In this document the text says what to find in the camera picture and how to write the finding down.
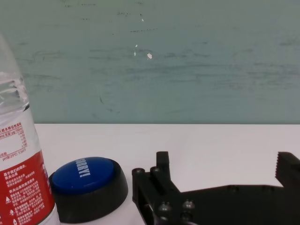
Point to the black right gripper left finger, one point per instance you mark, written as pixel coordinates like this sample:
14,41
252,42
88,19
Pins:
161,182

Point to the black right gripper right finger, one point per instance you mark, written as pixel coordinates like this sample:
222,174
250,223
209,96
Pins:
289,171

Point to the blue push button black base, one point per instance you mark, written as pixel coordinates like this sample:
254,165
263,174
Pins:
86,187

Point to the clear water bottle red cap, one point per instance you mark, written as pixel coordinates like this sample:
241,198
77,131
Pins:
21,164

